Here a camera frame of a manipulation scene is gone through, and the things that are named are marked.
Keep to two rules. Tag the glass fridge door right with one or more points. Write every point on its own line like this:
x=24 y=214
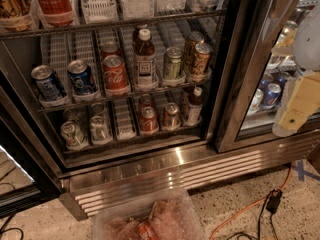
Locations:
x=257 y=26

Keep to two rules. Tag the orange can front right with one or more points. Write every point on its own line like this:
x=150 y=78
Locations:
x=200 y=59

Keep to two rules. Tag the red cola can front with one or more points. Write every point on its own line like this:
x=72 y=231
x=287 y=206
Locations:
x=114 y=73

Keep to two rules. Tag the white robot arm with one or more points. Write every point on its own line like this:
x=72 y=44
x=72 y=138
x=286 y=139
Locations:
x=306 y=46

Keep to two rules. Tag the stainless steel fridge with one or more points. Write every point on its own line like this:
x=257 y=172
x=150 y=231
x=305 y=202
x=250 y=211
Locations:
x=132 y=163

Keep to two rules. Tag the blue pepsi can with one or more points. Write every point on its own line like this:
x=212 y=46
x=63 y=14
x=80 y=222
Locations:
x=81 y=77

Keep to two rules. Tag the blue pepsi can right fridge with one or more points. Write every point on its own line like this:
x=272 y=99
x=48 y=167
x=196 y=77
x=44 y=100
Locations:
x=271 y=94

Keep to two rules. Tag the white can right fridge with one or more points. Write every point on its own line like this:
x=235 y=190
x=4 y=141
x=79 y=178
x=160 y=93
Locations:
x=254 y=106

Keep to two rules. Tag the red can bottom front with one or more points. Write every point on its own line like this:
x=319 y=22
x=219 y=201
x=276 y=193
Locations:
x=148 y=119

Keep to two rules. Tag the red cola can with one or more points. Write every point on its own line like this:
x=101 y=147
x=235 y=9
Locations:
x=110 y=49
x=114 y=73

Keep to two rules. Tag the red can bottom rear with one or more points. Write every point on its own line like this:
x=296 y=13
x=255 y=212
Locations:
x=145 y=100

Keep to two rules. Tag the small brown bottle bottom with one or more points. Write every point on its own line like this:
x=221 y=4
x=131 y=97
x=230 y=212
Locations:
x=193 y=106

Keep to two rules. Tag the black power adapter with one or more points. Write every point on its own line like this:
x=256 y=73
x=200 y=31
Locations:
x=274 y=201

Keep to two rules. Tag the orange can rear right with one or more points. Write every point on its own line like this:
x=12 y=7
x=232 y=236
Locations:
x=191 y=41

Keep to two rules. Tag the red can in bin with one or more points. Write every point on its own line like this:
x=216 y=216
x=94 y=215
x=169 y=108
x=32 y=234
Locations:
x=146 y=231

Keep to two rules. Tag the blue silver can far left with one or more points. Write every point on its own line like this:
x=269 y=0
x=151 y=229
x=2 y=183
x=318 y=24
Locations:
x=48 y=83

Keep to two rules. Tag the silver can bottom left front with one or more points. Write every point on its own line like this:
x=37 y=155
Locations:
x=72 y=134

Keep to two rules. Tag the open fridge door left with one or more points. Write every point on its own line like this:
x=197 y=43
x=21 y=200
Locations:
x=26 y=180

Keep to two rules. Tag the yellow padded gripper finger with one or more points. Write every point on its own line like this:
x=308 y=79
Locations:
x=300 y=100

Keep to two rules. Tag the red cola bottle top shelf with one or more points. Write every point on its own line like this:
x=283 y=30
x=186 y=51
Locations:
x=57 y=13

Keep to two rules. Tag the brown tea bottle white cap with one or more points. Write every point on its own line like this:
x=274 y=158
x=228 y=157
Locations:
x=144 y=58

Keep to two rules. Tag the red cola can behind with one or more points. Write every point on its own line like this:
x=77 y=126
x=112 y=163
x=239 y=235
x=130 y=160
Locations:
x=110 y=49

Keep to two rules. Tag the green soda can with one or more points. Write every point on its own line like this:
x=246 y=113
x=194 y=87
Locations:
x=172 y=63

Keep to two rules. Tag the clear plastic bin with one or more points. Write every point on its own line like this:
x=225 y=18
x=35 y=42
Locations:
x=169 y=213

